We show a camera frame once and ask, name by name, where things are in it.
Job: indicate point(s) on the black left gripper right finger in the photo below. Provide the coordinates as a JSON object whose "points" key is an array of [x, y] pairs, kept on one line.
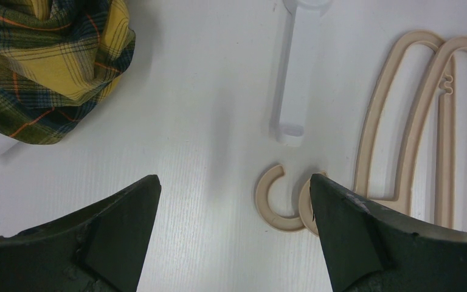
{"points": [[369, 247]]}

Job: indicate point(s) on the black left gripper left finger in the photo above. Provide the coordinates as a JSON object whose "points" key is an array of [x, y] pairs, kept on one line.
{"points": [[101, 247]]}

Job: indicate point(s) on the left white rack foot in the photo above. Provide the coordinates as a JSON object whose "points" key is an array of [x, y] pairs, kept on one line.
{"points": [[301, 44]]}

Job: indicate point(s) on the beige hanger bottom large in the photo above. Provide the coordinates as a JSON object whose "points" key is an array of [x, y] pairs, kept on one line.
{"points": [[438, 84]]}

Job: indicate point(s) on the yellow plaid shirt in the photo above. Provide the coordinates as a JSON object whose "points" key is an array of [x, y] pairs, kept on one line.
{"points": [[58, 61]]}

